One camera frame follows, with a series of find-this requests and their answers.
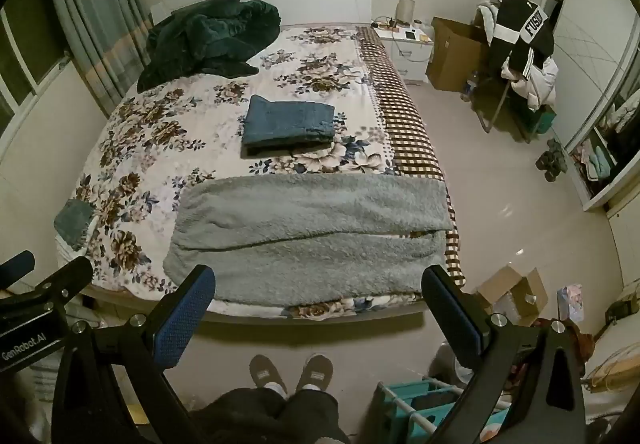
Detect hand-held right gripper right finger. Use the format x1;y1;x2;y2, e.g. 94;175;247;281
421;265;588;444

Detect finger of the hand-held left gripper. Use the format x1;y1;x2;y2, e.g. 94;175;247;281
0;257;94;312
0;251;36;290

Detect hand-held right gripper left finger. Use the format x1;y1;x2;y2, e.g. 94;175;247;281
52;264;236;444

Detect fluffy grey towel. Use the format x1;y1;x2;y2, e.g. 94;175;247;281
162;173;453;304

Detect small open cardboard box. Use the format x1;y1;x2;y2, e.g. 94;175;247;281
472;267;549;327

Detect small grey-green folded cloth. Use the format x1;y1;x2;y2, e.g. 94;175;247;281
53;199;98;247

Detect teal and white rack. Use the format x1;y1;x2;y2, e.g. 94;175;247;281
377;376;511;444

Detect person's left slipper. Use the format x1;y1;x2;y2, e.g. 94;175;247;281
249;354;288;397

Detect person's slipper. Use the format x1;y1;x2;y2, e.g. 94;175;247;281
296;353;335;392
249;354;288;397

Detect tissue pack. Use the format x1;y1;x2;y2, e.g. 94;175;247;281
556;284;585;322

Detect person's right slipper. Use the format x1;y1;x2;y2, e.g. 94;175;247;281
296;353;335;392

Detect person's dark trousers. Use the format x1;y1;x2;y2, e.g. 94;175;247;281
190;386;351;444

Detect grey floor slipper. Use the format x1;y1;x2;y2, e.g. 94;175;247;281
547;138;568;175
536;149;558;182

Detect folding chair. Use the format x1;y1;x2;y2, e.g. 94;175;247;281
470;4;556;142

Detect brown checkered bed sheet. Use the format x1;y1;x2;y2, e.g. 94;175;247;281
355;27;466;290

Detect teal folded clothes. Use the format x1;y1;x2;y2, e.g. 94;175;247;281
589;148;615;181

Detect green storage box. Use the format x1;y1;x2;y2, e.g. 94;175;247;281
530;104;557;137

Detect window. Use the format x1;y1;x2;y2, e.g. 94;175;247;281
0;0;71;135

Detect folded blue jeans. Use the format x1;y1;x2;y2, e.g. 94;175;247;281
241;95;336;148

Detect floral bed sheet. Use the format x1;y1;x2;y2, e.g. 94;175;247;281
55;22;466;320

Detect white garment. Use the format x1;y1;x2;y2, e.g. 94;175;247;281
500;57;558;110

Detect grey-green curtain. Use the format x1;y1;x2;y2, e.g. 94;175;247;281
42;0;153;115

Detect large brown cardboard box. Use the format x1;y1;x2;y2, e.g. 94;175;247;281
427;17;493;92

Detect white nightstand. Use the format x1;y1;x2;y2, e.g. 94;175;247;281
372;19;435;86

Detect dark green blanket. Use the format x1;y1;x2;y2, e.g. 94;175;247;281
136;0;282;92

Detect white wardrobe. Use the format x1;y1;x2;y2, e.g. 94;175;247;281
542;0;640;212

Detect black and white jacket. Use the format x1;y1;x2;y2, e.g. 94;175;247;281
487;0;556;80

